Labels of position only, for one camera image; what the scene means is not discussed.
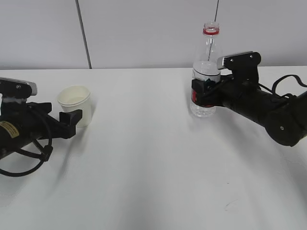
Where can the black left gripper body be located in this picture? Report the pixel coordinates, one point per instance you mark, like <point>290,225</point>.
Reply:
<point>42,126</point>

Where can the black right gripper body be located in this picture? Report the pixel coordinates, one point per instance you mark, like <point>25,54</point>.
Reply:
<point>225,93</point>

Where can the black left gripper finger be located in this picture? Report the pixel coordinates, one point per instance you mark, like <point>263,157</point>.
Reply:
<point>33,107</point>
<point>71,118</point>

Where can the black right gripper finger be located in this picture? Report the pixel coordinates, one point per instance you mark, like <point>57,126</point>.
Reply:
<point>199,90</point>

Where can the white paper cup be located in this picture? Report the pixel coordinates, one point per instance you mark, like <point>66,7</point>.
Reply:
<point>77,97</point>

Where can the clear water bottle red label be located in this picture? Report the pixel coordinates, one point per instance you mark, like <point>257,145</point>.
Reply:
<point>205,65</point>

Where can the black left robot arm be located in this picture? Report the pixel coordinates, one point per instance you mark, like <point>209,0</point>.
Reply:
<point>12,139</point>

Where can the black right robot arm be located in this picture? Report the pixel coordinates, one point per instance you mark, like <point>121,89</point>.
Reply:
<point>283,117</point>

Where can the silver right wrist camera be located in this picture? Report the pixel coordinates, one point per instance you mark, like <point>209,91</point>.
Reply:
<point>243,65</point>

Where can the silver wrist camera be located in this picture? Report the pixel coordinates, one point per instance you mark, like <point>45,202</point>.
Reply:
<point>243,65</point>
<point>18,89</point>

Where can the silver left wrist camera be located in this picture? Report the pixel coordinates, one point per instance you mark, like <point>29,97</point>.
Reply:
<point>18,89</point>

